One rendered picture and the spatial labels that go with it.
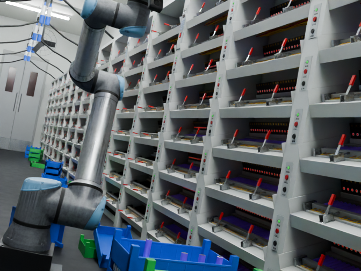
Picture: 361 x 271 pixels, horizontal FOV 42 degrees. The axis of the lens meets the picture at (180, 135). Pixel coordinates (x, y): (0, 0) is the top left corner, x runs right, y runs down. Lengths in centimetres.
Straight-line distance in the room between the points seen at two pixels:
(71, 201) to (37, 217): 14
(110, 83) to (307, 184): 102
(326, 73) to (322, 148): 26
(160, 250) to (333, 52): 84
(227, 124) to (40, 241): 100
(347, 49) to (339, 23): 20
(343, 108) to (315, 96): 17
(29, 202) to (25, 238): 14
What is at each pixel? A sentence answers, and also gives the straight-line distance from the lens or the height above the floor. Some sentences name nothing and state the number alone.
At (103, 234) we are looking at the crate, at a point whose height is 11.
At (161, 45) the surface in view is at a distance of 368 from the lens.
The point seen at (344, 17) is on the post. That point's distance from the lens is 179.
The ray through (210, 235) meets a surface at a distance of 215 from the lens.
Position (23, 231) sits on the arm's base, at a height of 23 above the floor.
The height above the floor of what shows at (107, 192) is 18.
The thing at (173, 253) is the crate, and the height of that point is 35.
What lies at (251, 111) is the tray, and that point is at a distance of 200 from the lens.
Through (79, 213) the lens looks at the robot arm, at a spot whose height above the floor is 33.
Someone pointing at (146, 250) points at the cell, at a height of 36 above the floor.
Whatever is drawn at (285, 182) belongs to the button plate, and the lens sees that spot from 169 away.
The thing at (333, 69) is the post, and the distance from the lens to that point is 173.
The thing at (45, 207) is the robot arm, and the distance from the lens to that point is 195.
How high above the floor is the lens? 65
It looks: 2 degrees up
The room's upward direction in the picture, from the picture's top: 11 degrees clockwise
